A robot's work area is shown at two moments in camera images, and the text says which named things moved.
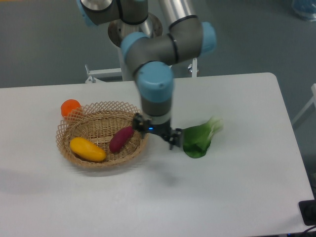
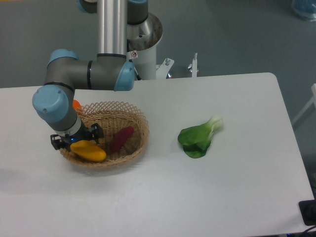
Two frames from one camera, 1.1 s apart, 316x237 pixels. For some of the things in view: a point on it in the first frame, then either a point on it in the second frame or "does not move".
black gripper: (164, 130) → (83, 133)
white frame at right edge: (313, 99) does not move
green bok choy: (196, 139) does not move
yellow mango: (86, 149) does not move
